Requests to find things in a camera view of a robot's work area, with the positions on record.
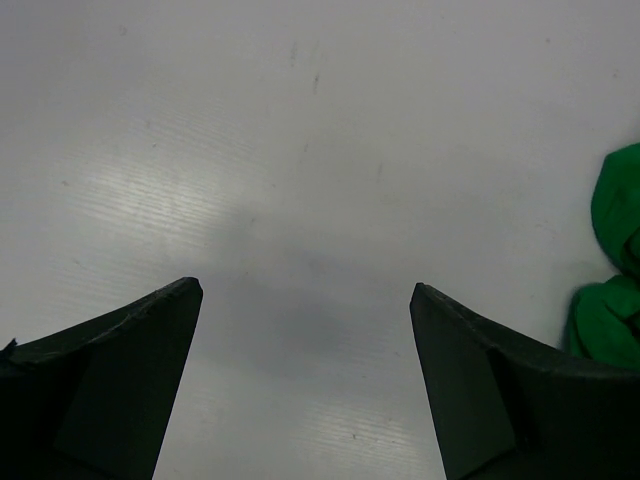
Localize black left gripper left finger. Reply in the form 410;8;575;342
1;277;203;479

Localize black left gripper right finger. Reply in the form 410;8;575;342
410;283;639;479

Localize green t shirt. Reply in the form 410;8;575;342
566;144;639;371

